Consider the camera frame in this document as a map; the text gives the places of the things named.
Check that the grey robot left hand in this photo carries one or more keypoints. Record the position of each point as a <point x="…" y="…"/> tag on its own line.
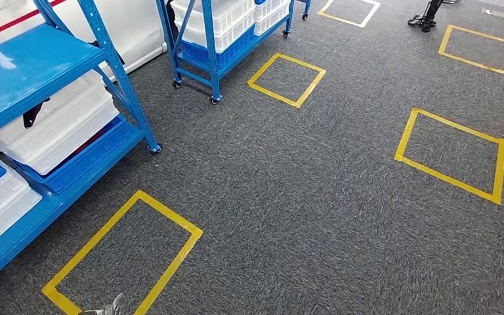
<point x="110" y="308"/>

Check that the small white plastic crate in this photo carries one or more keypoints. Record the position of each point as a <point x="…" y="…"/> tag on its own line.
<point x="273" y="17"/>

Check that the yellow tape floor square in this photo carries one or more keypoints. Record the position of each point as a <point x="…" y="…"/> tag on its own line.
<point x="478" y="35"/>
<point x="452" y="125"/>

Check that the large blue metal shelf rack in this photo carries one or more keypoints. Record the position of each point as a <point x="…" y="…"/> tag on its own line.
<point x="26" y="65"/>

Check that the blue wheeled shelf rack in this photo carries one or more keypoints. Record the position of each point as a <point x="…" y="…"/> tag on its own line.
<point x="213" y="65"/>

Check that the white car with red stripe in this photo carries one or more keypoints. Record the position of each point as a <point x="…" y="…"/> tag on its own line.
<point x="139" y="26"/>

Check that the grey floor plate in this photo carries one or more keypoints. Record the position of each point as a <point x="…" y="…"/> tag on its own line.
<point x="494" y="13"/>

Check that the large white plastic crate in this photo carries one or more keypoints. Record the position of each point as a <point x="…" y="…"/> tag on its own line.
<point x="230" y="17"/>

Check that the black wheeled stand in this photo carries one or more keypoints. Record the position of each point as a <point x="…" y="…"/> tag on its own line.
<point x="426" y="19"/>

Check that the pale tape floor square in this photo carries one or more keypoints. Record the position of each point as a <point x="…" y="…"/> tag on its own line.
<point x="343" y="21"/>

